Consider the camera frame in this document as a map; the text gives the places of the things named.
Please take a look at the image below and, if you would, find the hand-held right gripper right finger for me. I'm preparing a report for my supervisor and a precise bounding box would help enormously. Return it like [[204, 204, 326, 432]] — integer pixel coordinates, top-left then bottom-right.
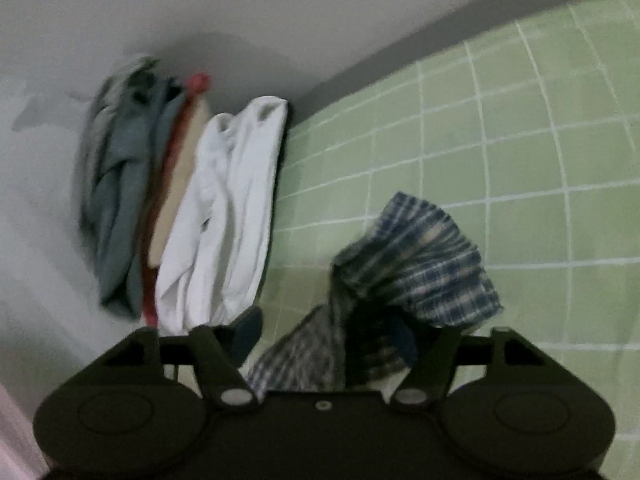
[[389, 314, 543, 406]]

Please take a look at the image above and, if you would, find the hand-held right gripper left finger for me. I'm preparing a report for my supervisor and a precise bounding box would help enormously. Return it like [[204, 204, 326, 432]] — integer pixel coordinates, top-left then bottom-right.
[[120, 306, 265, 409]]

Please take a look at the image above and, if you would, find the blue plaid shirt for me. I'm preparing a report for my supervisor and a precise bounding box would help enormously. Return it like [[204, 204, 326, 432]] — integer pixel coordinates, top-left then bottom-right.
[[245, 191, 503, 394]]

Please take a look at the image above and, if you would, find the red garment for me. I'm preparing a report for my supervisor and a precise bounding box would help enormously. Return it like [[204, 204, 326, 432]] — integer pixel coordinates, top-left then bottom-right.
[[141, 72, 211, 327]]

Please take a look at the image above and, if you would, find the white garment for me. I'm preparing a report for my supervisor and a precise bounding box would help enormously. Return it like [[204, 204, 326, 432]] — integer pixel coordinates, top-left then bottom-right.
[[155, 95, 290, 337]]

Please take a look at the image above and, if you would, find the beige garment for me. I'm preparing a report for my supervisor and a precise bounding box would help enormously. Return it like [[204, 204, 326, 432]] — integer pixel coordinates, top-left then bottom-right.
[[148, 102, 209, 269]]

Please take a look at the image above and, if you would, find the grey-blue garment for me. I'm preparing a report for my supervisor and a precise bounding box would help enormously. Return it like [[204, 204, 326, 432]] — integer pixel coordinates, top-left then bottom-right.
[[74, 55, 182, 322]]

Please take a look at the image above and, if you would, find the green checked bed sheet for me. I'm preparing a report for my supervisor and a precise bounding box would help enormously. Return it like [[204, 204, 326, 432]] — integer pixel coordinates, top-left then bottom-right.
[[259, 0, 640, 461]]

